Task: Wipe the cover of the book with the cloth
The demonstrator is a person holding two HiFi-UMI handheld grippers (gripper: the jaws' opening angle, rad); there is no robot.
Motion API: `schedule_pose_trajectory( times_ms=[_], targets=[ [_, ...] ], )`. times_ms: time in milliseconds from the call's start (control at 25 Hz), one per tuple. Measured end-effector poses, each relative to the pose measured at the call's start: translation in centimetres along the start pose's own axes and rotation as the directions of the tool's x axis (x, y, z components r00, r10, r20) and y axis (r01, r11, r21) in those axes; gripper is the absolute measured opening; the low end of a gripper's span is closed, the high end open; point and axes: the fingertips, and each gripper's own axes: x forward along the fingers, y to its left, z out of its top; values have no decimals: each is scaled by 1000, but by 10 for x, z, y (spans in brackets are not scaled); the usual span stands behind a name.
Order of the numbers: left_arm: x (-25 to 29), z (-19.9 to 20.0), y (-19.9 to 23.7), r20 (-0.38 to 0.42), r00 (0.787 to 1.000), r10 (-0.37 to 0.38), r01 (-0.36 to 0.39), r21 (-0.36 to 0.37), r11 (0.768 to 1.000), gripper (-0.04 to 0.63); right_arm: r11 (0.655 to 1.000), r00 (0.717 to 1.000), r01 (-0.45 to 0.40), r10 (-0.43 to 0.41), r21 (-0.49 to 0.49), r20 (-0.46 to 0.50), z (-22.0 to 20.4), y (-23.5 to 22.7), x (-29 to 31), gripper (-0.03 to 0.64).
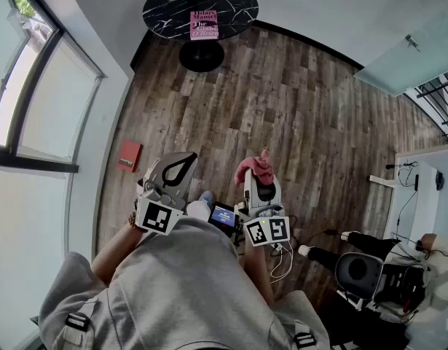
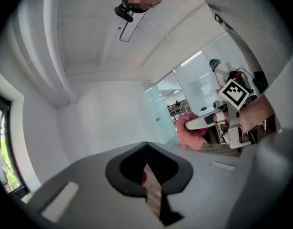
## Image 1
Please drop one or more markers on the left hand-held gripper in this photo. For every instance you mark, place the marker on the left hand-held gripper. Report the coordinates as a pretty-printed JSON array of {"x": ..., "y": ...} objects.
[{"x": 156, "y": 217}]

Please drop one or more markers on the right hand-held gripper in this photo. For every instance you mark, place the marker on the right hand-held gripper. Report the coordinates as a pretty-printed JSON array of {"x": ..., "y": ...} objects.
[{"x": 267, "y": 230}]

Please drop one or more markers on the pink cloth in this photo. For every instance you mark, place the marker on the pink cloth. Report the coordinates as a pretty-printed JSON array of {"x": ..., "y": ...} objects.
[{"x": 256, "y": 166}]

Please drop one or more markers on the pink book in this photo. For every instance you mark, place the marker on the pink book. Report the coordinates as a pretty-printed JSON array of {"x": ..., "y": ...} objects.
[{"x": 204, "y": 25}]

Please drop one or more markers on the person's left forearm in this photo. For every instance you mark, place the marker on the person's left forearm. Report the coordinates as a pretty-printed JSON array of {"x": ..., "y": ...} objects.
[{"x": 110, "y": 253}]

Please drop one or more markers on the person's right forearm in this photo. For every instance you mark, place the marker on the person's right forearm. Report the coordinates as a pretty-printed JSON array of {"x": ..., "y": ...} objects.
[{"x": 258, "y": 275}]

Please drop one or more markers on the red book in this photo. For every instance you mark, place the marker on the red book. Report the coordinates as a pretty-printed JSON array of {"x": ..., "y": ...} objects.
[{"x": 130, "y": 155}]

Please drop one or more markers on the person's blue shoe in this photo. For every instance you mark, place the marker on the person's blue shoe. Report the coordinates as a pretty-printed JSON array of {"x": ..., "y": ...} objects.
[{"x": 206, "y": 196}]

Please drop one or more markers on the small black monitor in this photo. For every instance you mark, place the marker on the small black monitor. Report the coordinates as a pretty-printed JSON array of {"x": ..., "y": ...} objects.
[{"x": 222, "y": 215}]

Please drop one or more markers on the person's grey sweatshirt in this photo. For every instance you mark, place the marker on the person's grey sweatshirt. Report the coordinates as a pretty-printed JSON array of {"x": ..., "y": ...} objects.
[{"x": 172, "y": 286}]

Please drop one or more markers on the small black desk device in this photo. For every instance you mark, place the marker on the small black desk device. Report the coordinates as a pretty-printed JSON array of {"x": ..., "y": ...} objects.
[{"x": 416, "y": 181}]

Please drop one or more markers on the white desk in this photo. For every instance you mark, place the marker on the white desk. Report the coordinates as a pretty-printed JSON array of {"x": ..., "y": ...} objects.
[{"x": 420, "y": 202}]

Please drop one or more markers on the black marble round table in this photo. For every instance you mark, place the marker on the black marble round table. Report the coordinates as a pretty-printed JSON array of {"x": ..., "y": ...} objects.
[{"x": 172, "y": 6}]

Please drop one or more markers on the black computer mouse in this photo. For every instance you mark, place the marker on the black computer mouse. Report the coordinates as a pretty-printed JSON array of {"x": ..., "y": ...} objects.
[{"x": 439, "y": 180}]

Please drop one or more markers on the frosted glass door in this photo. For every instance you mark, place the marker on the frosted glass door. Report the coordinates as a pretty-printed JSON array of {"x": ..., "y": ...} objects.
[{"x": 409, "y": 64}]

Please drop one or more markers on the black railing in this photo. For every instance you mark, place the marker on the black railing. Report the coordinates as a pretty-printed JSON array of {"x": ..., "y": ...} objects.
[{"x": 442, "y": 97}]

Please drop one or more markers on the black window frame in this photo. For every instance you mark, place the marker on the black window frame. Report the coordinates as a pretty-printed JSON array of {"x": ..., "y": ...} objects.
[{"x": 34, "y": 162}]

